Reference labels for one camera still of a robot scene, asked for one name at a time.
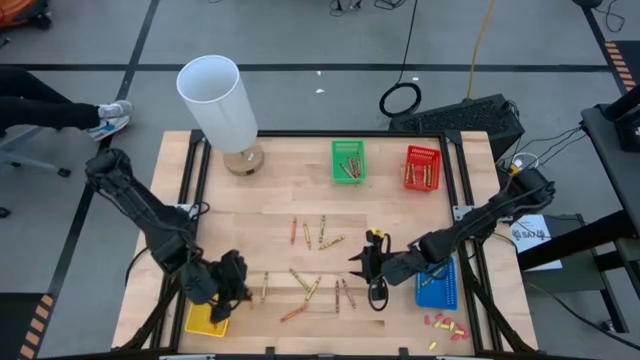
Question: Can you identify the black cable bundle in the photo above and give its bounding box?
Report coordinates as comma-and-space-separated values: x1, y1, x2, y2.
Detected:
327, 0, 406, 12

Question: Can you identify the black hanging cable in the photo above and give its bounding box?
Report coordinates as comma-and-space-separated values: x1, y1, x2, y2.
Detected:
378, 0, 423, 119

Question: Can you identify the white lamp with wooden base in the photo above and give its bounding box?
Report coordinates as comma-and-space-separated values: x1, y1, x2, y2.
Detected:
175, 54, 265, 177

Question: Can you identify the person's shoe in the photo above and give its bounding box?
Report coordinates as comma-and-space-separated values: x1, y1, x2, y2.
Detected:
87, 115, 132, 143
97, 99, 135, 121

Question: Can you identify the person's leg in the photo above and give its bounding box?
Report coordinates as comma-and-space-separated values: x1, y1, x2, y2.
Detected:
0, 92, 101, 132
0, 66, 99, 109

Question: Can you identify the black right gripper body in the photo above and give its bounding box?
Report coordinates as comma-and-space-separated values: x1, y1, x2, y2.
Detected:
369, 244, 401, 287

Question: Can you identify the grey office chair base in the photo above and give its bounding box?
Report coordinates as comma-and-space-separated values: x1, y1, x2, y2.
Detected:
0, 124, 71, 179

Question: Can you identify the black side table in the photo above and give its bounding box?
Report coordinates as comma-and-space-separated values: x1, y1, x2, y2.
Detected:
517, 84, 640, 334

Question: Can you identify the black floor cable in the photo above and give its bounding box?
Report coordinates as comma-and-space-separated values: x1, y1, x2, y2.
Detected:
524, 282, 640, 351

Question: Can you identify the black table frame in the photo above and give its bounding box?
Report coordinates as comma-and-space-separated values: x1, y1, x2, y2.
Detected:
119, 128, 526, 360

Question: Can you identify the green plastic basket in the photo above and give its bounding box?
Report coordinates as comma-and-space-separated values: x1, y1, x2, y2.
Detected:
330, 139, 369, 184

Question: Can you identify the yellow plastic basket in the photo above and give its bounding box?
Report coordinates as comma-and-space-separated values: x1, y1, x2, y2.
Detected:
183, 298, 230, 339

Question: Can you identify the yellow hanging cable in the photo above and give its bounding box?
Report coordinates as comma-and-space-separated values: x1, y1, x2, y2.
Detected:
466, 0, 497, 101

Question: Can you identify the black computer tower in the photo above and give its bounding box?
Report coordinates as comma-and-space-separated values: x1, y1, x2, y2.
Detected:
388, 93, 526, 162

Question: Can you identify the red plastic basket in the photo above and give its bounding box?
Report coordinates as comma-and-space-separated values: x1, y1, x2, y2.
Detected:
403, 144, 443, 193

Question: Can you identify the orange object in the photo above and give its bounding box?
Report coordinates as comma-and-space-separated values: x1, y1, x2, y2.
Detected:
0, 0, 52, 29

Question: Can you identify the blue plastic basket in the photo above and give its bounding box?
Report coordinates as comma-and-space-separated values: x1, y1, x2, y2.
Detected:
414, 255, 459, 311

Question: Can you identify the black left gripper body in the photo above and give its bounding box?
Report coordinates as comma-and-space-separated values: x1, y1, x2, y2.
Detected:
213, 248, 250, 304

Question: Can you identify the white printed paper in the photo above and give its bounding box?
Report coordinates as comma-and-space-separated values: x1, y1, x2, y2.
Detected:
508, 213, 565, 272

